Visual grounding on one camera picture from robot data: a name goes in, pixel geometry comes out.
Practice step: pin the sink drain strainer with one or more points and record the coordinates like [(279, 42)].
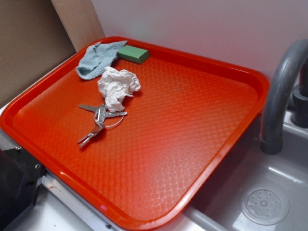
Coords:
[(264, 204)]

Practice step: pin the green sponge block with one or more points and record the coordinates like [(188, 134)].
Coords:
[(133, 54)]

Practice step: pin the orange plastic tray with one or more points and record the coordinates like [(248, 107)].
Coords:
[(144, 170)]

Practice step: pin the crumpled white paper towel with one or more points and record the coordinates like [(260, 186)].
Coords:
[(115, 85)]

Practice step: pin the brown cardboard panel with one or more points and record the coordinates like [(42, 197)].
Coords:
[(38, 35)]

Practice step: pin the light blue cloth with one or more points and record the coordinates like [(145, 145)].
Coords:
[(97, 58)]

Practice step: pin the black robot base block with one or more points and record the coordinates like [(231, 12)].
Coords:
[(20, 179)]

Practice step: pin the silver key bunch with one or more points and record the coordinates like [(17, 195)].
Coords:
[(101, 113)]

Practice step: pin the black faucet handle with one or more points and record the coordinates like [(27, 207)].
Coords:
[(300, 98)]

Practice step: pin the grey plastic sink basin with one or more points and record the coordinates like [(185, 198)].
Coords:
[(216, 207)]

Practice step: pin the grey sink faucet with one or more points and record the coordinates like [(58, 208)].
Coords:
[(286, 77)]

